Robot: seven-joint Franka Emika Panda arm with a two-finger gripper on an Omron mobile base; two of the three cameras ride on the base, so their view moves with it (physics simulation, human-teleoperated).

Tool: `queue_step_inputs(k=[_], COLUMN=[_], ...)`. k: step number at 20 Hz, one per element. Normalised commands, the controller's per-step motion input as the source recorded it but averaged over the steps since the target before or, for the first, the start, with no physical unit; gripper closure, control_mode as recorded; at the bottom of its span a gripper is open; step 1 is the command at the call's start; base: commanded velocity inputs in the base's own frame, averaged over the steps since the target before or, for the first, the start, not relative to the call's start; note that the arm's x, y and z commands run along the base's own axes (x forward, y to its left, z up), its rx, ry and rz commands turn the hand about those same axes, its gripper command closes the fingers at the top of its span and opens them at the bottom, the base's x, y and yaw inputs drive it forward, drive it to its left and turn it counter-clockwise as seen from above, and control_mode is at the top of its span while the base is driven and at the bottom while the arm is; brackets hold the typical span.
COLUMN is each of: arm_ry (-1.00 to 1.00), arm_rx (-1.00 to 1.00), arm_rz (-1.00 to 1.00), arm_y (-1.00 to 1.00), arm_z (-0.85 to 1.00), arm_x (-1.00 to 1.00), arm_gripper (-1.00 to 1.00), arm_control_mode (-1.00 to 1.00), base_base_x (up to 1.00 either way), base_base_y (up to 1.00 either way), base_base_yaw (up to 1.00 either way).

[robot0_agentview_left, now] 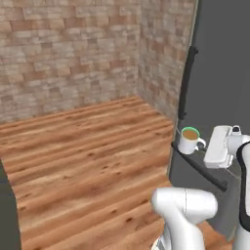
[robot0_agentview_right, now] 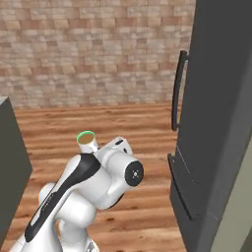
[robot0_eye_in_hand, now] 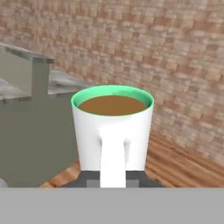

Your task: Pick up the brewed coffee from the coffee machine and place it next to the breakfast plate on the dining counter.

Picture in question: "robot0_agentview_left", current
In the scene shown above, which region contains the dark grey fridge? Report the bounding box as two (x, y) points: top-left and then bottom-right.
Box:
(167, 0), (250, 242)

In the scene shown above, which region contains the black fridge drawer handle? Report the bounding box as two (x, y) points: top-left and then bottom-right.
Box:
(170, 142), (229, 192)

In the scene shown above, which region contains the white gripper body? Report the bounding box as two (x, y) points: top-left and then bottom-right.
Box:
(203, 125), (235, 170)

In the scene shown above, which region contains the white mug of coffee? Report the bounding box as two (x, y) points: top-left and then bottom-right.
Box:
(178, 126), (207, 155)

